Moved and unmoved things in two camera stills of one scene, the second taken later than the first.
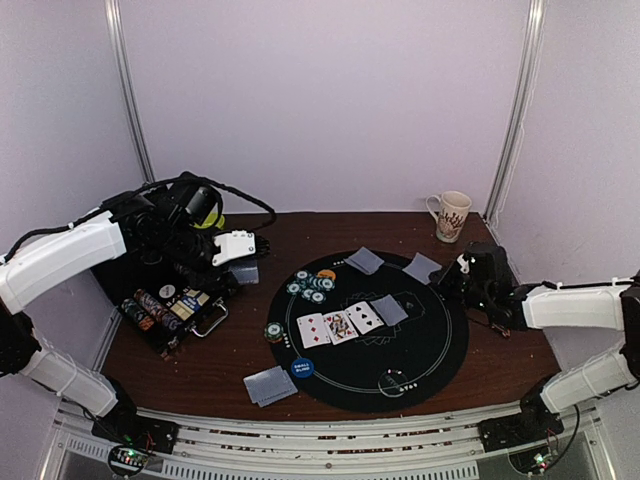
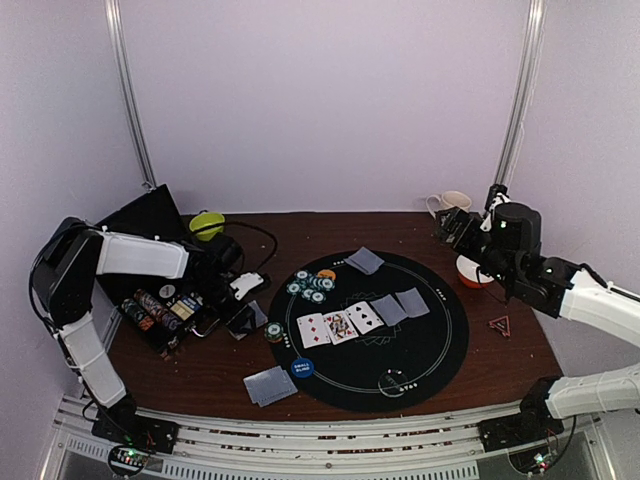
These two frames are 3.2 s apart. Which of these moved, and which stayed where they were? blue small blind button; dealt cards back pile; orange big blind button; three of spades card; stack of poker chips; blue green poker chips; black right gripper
Moved: black right gripper
Stayed: orange big blind button; blue small blind button; dealt cards back pile; blue green poker chips; three of spades card; stack of poker chips
